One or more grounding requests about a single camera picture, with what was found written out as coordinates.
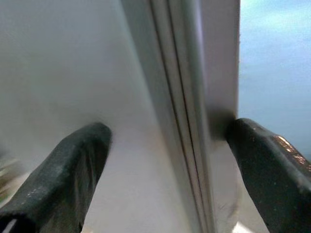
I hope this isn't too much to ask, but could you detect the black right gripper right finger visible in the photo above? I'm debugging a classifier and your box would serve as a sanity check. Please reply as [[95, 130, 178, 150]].
[[226, 117, 311, 233]]

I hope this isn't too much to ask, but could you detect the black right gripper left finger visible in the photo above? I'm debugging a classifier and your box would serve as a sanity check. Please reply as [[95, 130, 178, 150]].
[[0, 122, 113, 233]]

